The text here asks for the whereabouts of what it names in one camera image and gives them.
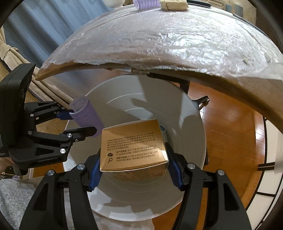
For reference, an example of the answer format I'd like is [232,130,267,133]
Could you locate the gold cardboard box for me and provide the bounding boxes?
[100,119,169,181]

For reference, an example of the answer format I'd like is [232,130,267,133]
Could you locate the shoji screen divider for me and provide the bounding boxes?
[246,118,282,229]

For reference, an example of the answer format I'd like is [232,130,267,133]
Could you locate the beige curtain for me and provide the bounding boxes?
[1,27,73,109]

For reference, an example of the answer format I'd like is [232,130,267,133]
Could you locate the blue curtain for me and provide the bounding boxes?
[3,0,111,67]

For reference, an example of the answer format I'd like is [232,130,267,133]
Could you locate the white ceramic bowl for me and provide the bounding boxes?
[103,0,125,8]

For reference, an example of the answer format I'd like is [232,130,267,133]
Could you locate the black table leg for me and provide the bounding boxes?
[147,73,210,169]

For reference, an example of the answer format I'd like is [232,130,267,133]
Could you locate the beige crumpled lump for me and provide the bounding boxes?
[160,0,189,11]

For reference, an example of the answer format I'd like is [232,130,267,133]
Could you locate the black tablet case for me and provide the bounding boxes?
[187,0,211,8]

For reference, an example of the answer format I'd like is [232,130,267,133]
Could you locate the grey speaker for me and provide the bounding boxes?
[235,4,244,18]

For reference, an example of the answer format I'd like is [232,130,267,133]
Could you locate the light blue cup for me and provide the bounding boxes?
[226,4,232,12]

